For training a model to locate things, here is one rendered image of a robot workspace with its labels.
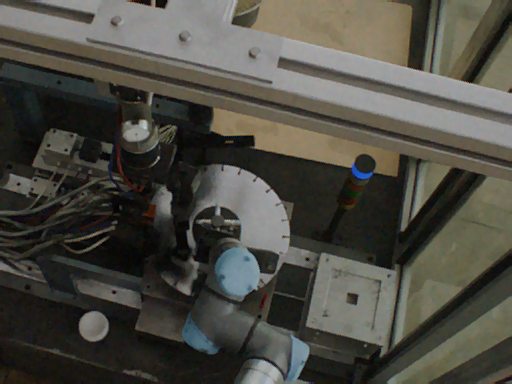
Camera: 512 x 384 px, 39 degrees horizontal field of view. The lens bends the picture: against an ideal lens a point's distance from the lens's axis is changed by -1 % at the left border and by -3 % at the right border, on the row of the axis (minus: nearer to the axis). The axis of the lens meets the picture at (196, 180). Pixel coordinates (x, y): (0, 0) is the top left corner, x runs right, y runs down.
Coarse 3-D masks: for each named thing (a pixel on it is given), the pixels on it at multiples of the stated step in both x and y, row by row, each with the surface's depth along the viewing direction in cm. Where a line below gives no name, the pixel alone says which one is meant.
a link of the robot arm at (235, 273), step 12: (216, 252) 131; (228, 252) 126; (240, 252) 124; (216, 264) 125; (228, 264) 122; (240, 264) 123; (252, 264) 123; (216, 276) 124; (228, 276) 123; (240, 276) 123; (252, 276) 123; (216, 288) 125; (228, 288) 123; (240, 288) 123; (252, 288) 123; (240, 300) 126
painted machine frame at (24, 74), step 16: (0, 80) 170; (16, 80) 168; (32, 80) 168; (48, 80) 168; (64, 80) 168; (80, 80) 168; (16, 96) 174; (32, 96) 179; (64, 96) 169; (80, 96) 167; (96, 96) 166; (16, 112) 181; (32, 112) 182; (160, 112) 165; (176, 112) 165; (192, 112) 160; (208, 112) 159; (32, 128) 187; (192, 128) 166; (208, 128) 164
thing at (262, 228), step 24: (216, 168) 170; (168, 192) 167; (216, 192) 167; (240, 192) 167; (264, 192) 167; (168, 216) 164; (192, 216) 164; (240, 216) 164; (264, 216) 165; (168, 240) 162; (192, 240) 162; (264, 240) 162; (288, 240) 162; (168, 264) 159; (192, 264) 159; (192, 288) 157
